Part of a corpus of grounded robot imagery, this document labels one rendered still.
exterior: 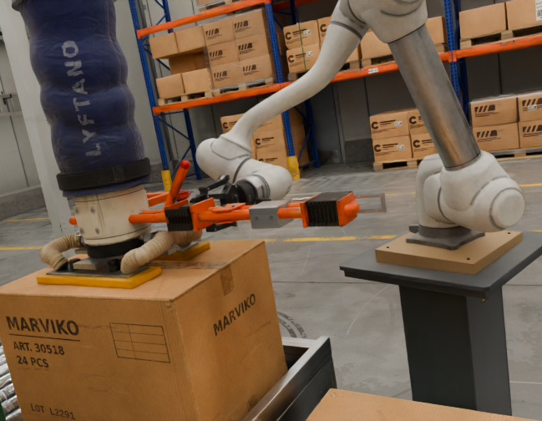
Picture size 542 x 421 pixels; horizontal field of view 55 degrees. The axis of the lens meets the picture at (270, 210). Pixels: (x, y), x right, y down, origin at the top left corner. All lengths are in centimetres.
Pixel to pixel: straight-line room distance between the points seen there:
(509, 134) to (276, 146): 365
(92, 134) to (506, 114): 716
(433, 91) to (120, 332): 94
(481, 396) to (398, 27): 114
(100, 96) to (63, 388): 71
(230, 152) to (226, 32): 791
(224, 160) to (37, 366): 71
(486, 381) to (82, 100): 143
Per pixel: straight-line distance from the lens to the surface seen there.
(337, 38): 148
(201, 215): 116
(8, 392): 196
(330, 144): 1002
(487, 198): 144
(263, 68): 900
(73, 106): 128
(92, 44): 130
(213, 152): 150
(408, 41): 138
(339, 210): 97
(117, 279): 124
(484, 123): 808
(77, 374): 138
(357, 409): 137
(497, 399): 196
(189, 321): 112
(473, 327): 173
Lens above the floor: 129
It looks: 11 degrees down
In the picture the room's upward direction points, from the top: 10 degrees counter-clockwise
